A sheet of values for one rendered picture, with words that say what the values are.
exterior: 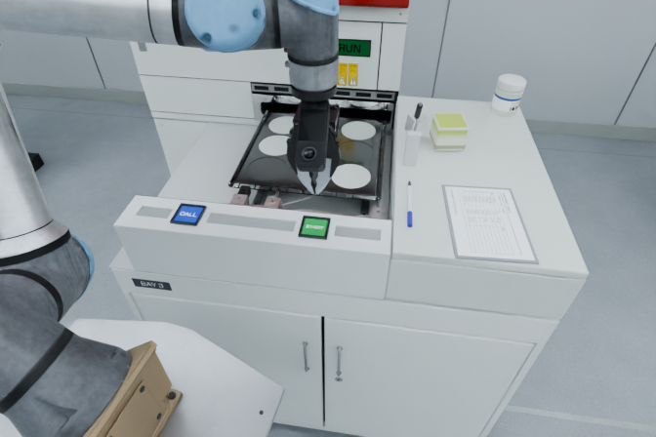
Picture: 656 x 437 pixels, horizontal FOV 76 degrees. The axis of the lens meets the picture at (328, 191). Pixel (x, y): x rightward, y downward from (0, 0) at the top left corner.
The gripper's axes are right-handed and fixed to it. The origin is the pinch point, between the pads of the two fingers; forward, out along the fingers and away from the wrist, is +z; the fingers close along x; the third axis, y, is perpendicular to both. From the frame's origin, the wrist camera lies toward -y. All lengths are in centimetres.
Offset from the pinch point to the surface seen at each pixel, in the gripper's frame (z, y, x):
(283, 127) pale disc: 16, 46, 17
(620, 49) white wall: 47, 205, -148
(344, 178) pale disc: 16.0, 23.9, -3.2
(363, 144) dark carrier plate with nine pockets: 16.1, 39.8, -7.0
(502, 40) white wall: 45, 206, -80
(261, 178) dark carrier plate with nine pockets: 16.0, 21.2, 17.3
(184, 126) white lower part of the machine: 26, 58, 55
